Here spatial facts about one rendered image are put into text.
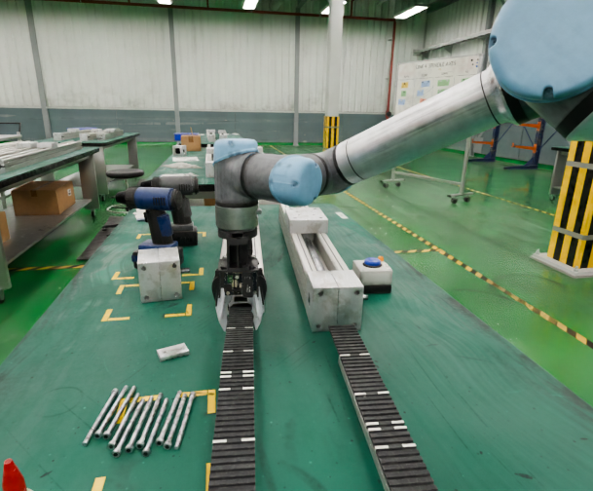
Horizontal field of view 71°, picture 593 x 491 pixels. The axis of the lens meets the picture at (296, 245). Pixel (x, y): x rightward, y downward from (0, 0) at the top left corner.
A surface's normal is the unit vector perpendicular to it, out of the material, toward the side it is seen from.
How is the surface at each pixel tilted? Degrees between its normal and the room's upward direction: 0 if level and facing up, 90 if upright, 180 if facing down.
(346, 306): 90
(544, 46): 83
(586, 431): 0
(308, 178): 90
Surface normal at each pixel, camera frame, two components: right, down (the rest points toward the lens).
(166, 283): 0.31, 0.29
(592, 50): -0.68, 0.10
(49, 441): 0.02, -0.95
